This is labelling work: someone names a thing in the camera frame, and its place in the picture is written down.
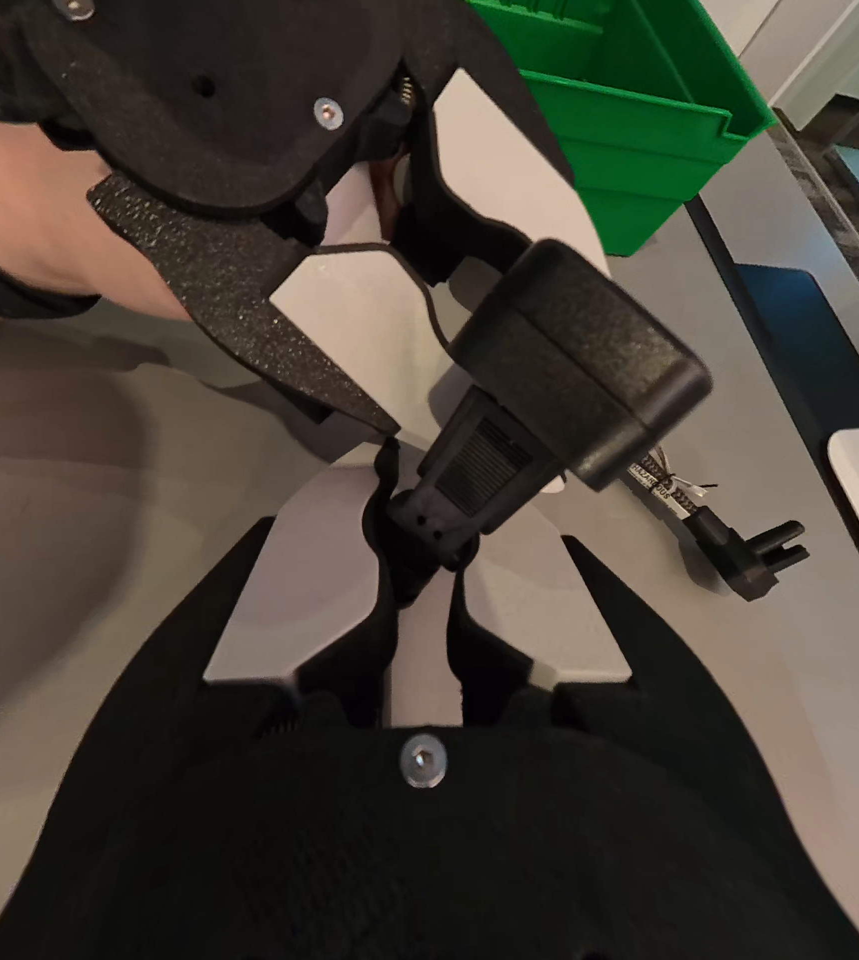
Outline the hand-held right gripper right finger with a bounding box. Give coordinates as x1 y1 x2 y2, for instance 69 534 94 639
446 487 633 691

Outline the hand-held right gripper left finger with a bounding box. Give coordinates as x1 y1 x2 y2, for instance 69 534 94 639
203 441 404 690

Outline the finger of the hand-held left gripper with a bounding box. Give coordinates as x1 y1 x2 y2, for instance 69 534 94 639
268 241 464 455
394 67 612 290

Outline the black ribbed power plug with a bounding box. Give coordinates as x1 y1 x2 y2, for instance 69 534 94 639
386 386 569 601

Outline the black power strip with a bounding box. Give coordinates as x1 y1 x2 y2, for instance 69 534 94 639
446 238 714 492

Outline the person's left hand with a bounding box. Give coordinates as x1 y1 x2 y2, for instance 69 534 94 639
0 116 198 324

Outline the green plastic bin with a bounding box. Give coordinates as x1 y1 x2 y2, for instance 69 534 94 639
467 0 776 258

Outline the black wristband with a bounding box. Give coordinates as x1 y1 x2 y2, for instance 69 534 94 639
0 231 103 321

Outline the black plug with tied cord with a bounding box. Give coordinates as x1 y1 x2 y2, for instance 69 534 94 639
628 442 811 603

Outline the dark table cable flap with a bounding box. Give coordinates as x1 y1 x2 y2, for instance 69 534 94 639
733 262 859 451

